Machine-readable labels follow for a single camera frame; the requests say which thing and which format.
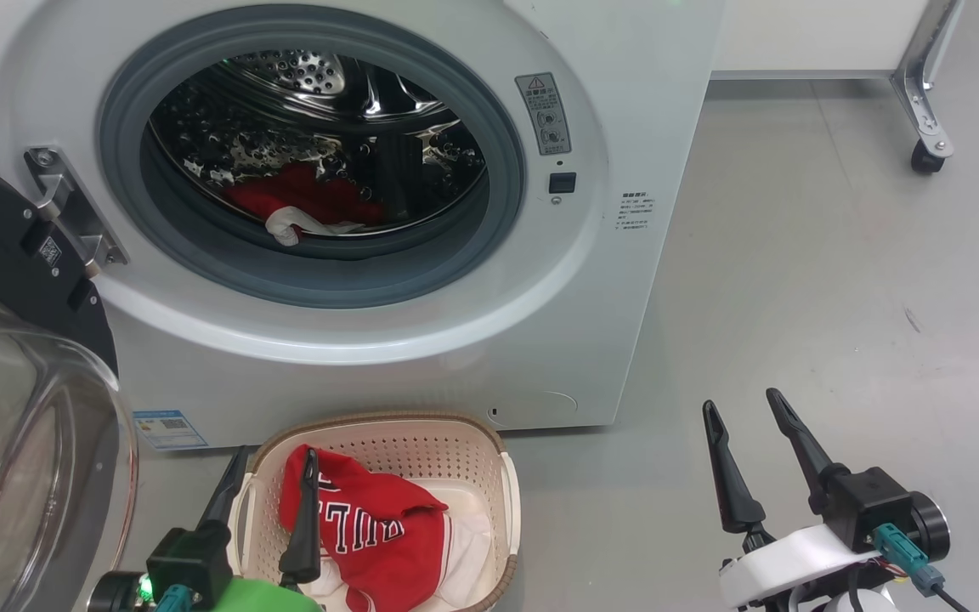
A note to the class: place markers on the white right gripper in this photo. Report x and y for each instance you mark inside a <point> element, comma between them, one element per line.
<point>795,561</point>

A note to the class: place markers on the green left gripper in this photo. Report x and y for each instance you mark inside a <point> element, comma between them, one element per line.
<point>260,597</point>

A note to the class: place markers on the red jersey white lettering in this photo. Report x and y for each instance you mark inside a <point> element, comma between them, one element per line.
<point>387,535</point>

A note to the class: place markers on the round black glass washer door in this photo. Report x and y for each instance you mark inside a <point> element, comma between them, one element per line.
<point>5,425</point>

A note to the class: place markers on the red garment white cuff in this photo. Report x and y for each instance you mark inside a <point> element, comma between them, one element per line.
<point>319,195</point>

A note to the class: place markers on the cream perforated basket brown rim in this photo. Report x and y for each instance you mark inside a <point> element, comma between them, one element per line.
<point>455,459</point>

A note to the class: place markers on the white front-load washing machine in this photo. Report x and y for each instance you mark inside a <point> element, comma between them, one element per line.
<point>608,297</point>

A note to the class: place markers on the metal door hinge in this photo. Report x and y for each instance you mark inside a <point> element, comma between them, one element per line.
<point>65,204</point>

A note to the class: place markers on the blue energy label sticker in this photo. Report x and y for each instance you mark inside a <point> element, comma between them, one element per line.
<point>168,430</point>

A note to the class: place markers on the small printed text sticker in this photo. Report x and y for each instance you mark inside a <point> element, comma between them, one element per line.
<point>636,212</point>

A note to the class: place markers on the black caster wheel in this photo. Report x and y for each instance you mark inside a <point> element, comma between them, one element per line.
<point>927,160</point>

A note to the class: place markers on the grey warning sticker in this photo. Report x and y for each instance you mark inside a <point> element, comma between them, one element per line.
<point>543,115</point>

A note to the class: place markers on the metal cart leg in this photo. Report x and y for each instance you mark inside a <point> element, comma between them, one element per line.
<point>923,76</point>

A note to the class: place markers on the white cabinet panel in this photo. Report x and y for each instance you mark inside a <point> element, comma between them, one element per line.
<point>812,34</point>

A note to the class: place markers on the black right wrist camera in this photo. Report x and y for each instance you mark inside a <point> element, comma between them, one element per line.
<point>872,501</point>

